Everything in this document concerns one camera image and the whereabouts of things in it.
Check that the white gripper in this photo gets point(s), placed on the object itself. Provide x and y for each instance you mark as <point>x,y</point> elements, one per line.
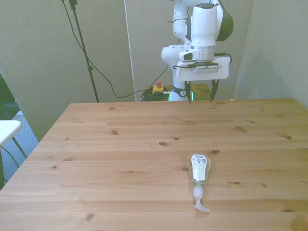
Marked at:
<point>223,69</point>

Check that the clear sanitizer pump bottle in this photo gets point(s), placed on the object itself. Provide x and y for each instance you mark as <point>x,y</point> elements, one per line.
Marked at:
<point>198,168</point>

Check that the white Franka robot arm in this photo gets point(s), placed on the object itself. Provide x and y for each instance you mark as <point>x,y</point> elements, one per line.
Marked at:
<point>202,24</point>

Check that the yellow emergency stop box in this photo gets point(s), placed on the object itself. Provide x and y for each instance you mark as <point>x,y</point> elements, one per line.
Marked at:
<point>157,89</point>

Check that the white side table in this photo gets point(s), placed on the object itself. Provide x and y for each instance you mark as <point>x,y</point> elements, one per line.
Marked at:
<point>8,130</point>

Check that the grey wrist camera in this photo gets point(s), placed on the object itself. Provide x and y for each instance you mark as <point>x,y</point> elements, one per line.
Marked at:
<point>206,68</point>

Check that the white wall trim strip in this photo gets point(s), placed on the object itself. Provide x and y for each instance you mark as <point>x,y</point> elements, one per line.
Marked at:
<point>129,48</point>

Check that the black camera stand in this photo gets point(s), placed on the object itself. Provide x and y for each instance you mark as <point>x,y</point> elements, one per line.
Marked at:
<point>81,41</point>

